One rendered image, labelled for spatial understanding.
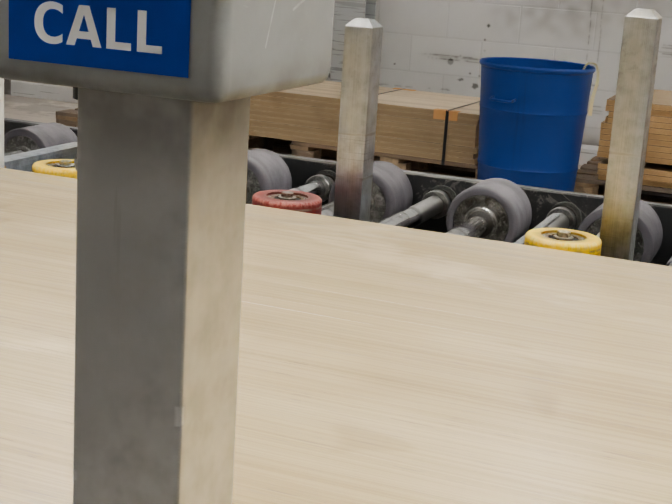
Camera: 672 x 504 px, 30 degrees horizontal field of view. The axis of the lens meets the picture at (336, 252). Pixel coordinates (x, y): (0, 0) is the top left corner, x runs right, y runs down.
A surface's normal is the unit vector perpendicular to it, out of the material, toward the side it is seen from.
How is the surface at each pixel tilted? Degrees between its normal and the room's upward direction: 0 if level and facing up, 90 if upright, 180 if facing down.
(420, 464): 0
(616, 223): 90
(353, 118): 90
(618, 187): 90
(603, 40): 90
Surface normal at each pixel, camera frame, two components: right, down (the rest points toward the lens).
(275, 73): 0.92, 0.15
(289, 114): -0.41, 0.19
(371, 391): 0.06, -0.97
